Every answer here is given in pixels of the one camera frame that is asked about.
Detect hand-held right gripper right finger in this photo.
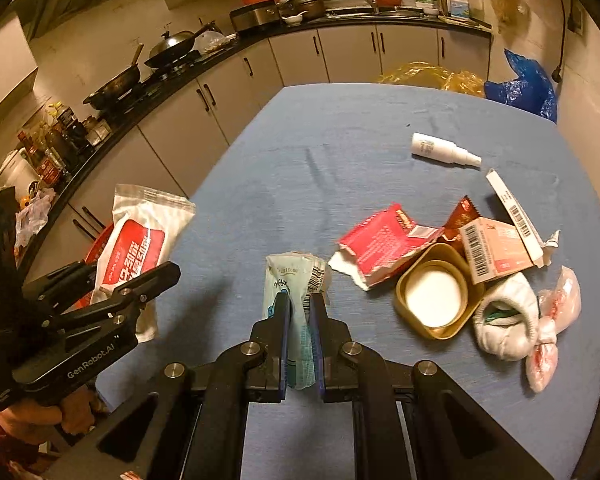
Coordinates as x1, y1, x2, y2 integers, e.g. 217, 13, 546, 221
307, 292, 556, 480

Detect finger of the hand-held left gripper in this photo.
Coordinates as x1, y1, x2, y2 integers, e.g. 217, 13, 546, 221
50, 261, 182, 356
22, 260, 99, 311

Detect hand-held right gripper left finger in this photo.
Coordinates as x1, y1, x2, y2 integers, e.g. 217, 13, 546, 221
45, 291, 292, 480

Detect light blue plastic packet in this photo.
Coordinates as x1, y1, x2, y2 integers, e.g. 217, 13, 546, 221
262, 251, 332, 391

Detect white bag with red label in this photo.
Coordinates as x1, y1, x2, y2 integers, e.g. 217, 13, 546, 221
89, 183, 197, 343

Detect gold square container white lid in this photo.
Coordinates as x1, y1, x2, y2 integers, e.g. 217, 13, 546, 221
394, 242, 486, 341

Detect pink cardboard box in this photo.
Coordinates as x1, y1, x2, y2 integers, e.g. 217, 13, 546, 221
459, 217, 536, 286

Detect white cardboard box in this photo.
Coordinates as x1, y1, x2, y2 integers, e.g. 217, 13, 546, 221
485, 168, 561, 268

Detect person's left hand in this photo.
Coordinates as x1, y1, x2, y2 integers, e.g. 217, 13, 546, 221
50, 389, 106, 436

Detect crumpled plastic bag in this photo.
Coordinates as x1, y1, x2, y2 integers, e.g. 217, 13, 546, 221
15, 190, 56, 251

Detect torn red pouch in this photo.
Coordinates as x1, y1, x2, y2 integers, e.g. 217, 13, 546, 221
328, 203, 446, 291

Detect white round pot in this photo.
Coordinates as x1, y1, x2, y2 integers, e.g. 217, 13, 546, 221
0, 149, 41, 193

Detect group of condiment bottles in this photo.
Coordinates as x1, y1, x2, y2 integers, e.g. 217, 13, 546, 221
17, 102, 113, 186

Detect brown red snack wrapper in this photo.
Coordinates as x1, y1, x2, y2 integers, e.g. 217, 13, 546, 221
440, 196, 481, 256

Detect white cloth bundle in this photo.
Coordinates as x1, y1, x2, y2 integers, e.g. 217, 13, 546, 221
472, 272, 540, 362

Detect dark frying pan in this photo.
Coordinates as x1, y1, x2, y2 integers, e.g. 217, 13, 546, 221
83, 42, 146, 111

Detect white tube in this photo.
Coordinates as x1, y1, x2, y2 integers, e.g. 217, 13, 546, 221
411, 132, 482, 168

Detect pink plastic wrapped packet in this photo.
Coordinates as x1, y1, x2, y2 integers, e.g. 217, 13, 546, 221
537, 266, 582, 333
524, 317, 560, 393

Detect wok with metal lid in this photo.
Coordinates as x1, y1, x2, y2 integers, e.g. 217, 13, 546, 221
144, 22, 216, 70

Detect clear plastic bag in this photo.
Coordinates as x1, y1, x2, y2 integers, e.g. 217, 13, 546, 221
195, 30, 231, 53

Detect yellow plastic bag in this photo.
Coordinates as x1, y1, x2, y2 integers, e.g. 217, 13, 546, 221
377, 61, 488, 98

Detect beige kitchen cabinets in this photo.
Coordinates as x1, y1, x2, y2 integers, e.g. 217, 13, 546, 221
17, 22, 493, 281

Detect black kitchen countertop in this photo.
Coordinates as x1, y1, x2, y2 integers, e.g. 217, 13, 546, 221
10, 7, 493, 271

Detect rectangular metal pan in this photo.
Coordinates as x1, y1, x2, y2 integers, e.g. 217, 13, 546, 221
229, 2, 281, 33

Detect blue plastic bag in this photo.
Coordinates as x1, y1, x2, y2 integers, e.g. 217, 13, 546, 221
484, 48, 558, 124

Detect stack of metal pots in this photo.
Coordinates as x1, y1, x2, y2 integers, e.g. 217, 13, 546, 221
277, 0, 327, 20

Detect black wall cable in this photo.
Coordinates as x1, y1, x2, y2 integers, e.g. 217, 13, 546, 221
550, 0, 568, 83

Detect wall socket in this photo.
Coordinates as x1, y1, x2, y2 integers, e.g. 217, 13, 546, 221
567, 0, 586, 36

